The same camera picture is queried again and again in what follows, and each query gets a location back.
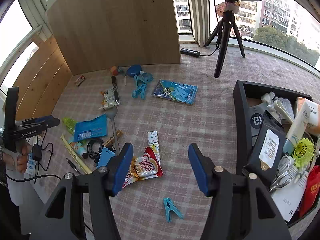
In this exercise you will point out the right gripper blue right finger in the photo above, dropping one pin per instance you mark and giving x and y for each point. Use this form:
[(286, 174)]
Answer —
[(203, 170)]

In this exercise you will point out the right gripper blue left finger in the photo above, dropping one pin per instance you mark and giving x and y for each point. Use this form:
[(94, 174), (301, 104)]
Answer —
[(118, 167)]

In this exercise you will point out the Coffee mate sachet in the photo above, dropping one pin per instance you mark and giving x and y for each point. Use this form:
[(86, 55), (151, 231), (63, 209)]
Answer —
[(143, 167)]

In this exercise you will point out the floral hand cream tube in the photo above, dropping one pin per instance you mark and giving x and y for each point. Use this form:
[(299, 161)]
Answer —
[(78, 147)]

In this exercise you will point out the slim black pen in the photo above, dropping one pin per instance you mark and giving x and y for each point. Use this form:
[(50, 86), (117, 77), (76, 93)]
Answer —
[(70, 163)]

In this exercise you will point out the blue wet wipe packet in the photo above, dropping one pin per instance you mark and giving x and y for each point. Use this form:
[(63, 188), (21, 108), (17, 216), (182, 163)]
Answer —
[(94, 128)]

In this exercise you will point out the blue badge card pack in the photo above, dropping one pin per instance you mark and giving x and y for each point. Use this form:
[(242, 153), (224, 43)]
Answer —
[(175, 91)]

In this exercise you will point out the person left hand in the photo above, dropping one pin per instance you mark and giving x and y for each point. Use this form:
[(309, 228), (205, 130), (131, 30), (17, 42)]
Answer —
[(18, 159)]

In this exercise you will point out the wooden clothespin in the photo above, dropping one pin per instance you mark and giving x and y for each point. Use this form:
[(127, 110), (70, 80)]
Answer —
[(111, 140)]

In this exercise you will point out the patterned small stick pack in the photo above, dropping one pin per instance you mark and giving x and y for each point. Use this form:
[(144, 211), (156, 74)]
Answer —
[(153, 143)]

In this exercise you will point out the metal spoon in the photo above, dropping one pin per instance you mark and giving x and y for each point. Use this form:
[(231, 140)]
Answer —
[(111, 114)]

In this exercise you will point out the orange seasoning sachet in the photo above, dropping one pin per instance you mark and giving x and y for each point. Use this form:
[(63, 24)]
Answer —
[(110, 99)]

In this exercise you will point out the black wet wipes pack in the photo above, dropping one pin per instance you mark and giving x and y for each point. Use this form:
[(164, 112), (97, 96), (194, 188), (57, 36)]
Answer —
[(267, 151)]

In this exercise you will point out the grey pouch with logo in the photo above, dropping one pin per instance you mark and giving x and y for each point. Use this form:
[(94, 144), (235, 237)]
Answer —
[(256, 118)]

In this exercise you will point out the black storage tray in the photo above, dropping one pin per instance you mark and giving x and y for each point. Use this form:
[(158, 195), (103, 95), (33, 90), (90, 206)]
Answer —
[(242, 91)]

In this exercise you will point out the small snack sachet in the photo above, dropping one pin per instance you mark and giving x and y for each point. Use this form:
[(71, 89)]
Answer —
[(79, 80)]

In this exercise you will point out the large black pen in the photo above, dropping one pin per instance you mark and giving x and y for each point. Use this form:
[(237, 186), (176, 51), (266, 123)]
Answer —
[(115, 87)]

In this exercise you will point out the blue clear small bottle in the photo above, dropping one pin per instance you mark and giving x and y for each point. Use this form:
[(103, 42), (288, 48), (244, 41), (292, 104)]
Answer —
[(146, 77)]

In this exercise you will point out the orange red plush toy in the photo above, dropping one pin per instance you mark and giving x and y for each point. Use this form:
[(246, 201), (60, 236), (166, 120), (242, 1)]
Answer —
[(114, 71)]

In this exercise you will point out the white plastic tongs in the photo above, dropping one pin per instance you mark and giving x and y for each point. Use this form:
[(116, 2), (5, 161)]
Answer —
[(284, 113)]

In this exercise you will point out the teal clothespin by toy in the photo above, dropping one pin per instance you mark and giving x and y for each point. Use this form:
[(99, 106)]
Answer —
[(123, 73)]

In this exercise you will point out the blue round tape measure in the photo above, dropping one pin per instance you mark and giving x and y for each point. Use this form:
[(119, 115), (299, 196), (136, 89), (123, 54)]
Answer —
[(134, 70)]

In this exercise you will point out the yellow green shuttlecock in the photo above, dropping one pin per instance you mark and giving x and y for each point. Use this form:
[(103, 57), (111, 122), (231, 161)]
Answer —
[(303, 152)]

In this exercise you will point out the white AQUA sunscreen tube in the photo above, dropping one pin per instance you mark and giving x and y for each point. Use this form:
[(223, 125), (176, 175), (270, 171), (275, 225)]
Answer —
[(297, 129)]

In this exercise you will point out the red packet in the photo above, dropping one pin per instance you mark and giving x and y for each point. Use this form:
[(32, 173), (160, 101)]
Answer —
[(311, 191)]

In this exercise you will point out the orange tissue pack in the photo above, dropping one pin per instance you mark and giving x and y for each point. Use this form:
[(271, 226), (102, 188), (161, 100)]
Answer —
[(314, 120)]

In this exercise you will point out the large wooden board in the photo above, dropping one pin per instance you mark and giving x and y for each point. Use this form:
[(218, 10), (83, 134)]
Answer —
[(99, 34)]

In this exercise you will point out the black tripod stand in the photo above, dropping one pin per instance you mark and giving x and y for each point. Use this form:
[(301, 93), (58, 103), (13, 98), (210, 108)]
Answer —
[(223, 31)]

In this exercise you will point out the black charger with cable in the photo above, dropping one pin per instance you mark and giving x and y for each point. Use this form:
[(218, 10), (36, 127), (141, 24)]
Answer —
[(37, 150)]

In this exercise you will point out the yellow recorder flute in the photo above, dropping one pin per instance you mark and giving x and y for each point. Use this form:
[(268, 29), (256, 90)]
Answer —
[(77, 159)]

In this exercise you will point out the black inline cable remote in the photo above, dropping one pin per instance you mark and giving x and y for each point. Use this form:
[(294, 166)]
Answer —
[(189, 52)]

